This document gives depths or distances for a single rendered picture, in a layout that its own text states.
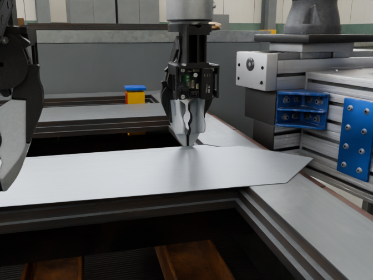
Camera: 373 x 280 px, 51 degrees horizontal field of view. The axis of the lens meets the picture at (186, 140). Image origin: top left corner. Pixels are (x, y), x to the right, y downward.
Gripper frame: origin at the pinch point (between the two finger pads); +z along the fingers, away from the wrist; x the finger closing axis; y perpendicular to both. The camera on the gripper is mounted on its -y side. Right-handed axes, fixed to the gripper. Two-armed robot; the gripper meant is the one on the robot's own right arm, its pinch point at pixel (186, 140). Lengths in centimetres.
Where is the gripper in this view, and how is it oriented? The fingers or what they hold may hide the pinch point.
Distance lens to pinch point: 70.1
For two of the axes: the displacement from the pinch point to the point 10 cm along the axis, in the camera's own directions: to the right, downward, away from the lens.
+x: 9.7, -0.7, 2.4
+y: 2.4, 2.6, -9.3
